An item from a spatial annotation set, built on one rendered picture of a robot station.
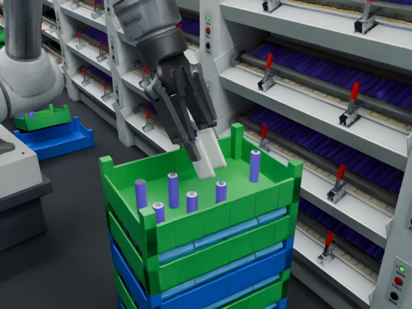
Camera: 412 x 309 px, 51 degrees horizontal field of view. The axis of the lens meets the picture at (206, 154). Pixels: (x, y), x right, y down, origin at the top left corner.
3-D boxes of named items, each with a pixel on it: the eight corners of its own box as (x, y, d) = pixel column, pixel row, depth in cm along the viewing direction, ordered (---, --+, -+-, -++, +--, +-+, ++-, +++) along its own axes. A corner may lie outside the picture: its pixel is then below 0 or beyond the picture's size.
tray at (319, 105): (408, 173, 85) (407, 120, 76) (222, 87, 128) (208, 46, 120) (469, 116, 91) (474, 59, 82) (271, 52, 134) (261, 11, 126)
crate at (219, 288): (153, 331, 73) (150, 297, 69) (111, 260, 88) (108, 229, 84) (291, 268, 86) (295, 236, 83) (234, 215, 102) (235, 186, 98)
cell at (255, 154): (252, 184, 83) (254, 154, 80) (247, 179, 85) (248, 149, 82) (260, 181, 84) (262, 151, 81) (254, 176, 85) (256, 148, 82)
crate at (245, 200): (147, 259, 65) (143, 216, 62) (103, 195, 81) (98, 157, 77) (299, 202, 79) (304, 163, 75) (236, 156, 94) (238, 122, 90)
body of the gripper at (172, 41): (154, 36, 71) (176, 89, 73) (121, 48, 65) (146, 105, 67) (189, 20, 67) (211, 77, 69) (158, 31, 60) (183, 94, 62)
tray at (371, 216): (388, 251, 94) (385, 211, 85) (221, 146, 138) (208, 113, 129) (444, 194, 100) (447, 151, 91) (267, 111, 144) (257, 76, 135)
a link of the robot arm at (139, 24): (100, 13, 63) (117, 51, 65) (144, -11, 58) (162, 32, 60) (138, 3, 70) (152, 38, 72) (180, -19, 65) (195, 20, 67)
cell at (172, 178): (171, 209, 76) (170, 178, 73) (167, 204, 77) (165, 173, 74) (181, 206, 77) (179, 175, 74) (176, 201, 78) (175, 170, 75)
